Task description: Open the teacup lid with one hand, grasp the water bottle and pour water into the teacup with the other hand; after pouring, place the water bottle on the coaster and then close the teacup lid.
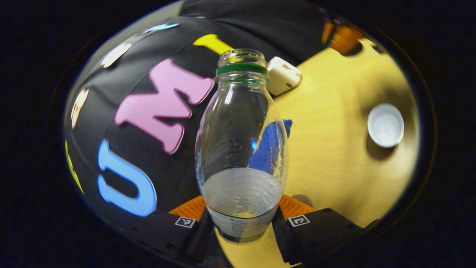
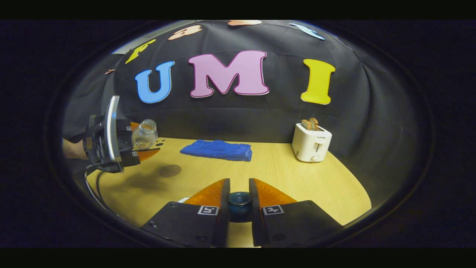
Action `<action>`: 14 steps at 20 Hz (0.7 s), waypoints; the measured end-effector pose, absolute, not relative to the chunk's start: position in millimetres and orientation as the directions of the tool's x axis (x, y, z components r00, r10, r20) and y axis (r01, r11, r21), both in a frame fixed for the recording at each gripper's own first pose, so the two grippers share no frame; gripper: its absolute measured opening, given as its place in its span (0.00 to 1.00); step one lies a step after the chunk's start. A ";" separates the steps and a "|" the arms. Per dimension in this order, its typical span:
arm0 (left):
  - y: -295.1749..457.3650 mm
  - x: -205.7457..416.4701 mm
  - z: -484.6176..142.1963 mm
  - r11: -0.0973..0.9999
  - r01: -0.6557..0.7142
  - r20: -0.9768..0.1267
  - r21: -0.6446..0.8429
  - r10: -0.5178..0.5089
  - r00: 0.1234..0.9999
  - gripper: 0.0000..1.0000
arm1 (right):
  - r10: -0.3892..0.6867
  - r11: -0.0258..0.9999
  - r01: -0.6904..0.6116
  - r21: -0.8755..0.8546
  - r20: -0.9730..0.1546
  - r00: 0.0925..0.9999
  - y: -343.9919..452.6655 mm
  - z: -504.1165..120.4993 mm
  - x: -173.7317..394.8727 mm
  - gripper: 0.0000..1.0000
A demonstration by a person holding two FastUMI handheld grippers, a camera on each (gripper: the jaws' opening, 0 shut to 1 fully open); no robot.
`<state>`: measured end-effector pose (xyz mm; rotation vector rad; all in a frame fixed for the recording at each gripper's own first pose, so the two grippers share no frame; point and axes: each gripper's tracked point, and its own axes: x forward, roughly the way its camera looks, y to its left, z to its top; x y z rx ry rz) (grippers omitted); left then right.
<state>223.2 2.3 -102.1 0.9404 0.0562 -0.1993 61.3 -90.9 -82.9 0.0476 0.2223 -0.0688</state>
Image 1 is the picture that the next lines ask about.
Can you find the clear plastic water bottle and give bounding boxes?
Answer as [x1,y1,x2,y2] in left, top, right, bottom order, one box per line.
[195,48,289,244]

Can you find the black backdrop cloth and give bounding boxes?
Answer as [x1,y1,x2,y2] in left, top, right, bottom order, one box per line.
[64,0,357,233]

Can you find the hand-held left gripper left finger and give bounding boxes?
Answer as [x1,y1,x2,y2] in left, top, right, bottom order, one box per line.
[108,196,216,265]

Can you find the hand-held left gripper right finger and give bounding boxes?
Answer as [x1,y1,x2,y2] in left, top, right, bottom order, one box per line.
[271,194,369,265]

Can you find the blue towel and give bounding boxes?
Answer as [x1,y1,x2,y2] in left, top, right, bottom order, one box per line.
[248,119,293,175]

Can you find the white toaster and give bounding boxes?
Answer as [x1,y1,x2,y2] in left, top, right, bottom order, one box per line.
[266,56,302,96]

